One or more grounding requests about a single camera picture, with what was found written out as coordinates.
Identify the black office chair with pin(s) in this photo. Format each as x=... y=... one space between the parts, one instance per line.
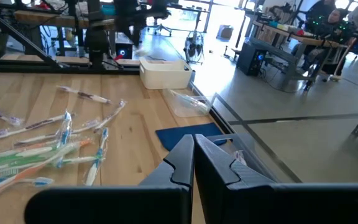
x=158 y=12

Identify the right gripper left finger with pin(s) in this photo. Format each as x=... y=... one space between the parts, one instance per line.
x=104 y=205

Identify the wooden top office desk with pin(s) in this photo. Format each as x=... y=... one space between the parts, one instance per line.
x=303 y=39

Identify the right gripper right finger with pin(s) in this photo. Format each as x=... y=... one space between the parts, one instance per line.
x=291 y=205

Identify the standing floor fan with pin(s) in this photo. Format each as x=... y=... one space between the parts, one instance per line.
x=194 y=46

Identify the broom with wooden stick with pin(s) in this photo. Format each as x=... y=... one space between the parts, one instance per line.
x=343 y=59

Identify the clear plastic bin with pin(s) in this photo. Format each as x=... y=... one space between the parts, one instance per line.
x=182 y=107

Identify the blue cloth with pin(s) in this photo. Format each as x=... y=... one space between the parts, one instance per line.
x=179 y=133

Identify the cardboard box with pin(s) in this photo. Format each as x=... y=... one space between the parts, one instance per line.
x=225 y=32

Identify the wooden workbench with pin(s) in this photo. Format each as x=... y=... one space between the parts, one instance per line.
x=57 y=20

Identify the white plastic bin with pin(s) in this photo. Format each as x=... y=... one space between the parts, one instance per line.
x=166 y=77

